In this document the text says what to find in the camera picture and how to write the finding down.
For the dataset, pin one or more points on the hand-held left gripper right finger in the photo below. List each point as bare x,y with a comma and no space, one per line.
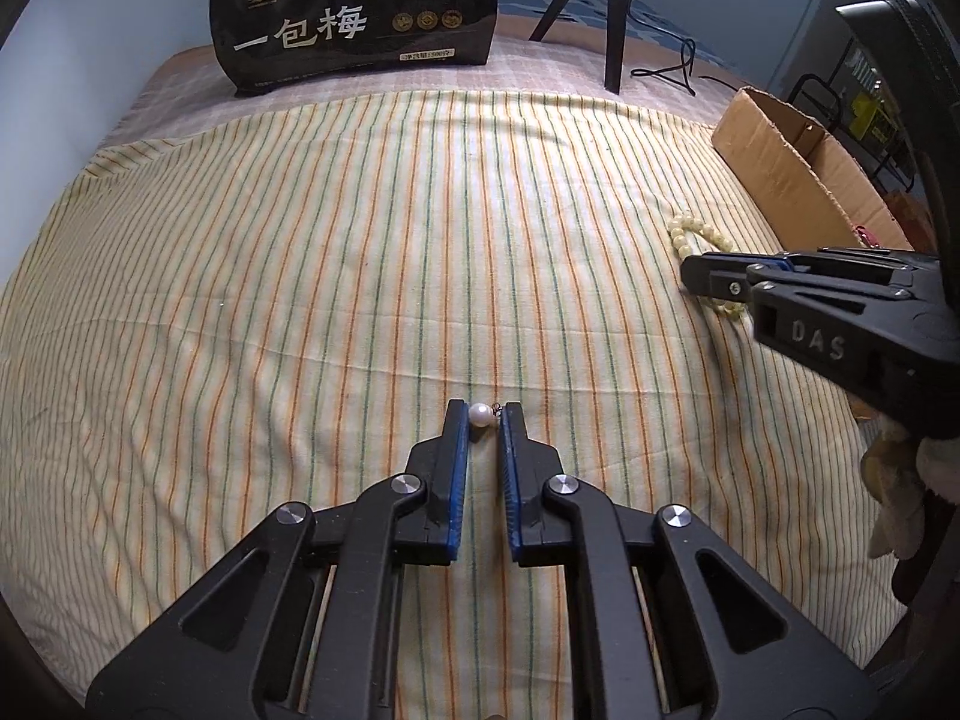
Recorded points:
512,480

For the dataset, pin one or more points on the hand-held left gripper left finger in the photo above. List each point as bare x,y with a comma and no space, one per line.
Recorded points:
459,465

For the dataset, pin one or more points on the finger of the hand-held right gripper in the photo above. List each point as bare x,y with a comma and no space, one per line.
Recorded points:
862,262
720,281

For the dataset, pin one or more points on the pearl pendant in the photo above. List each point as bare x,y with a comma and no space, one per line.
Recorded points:
480,415

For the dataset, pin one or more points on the cardboard box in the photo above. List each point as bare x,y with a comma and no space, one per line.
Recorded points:
780,180

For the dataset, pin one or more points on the person's right hand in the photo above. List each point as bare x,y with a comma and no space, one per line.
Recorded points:
896,480

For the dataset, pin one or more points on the black metal shoe rack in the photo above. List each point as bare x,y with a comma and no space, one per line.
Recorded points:
806,82

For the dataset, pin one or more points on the yellow striped sheet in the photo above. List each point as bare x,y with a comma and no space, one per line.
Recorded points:
300,277

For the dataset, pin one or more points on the blue patterned bedsheet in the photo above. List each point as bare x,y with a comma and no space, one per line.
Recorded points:
660,22

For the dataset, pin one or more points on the black tripod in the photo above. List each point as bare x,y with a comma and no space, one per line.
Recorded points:
615,30

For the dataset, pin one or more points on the black printed snack bag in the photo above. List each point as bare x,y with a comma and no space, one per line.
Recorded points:
300,37

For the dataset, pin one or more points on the checkered blanket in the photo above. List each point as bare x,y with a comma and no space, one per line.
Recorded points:
180,90

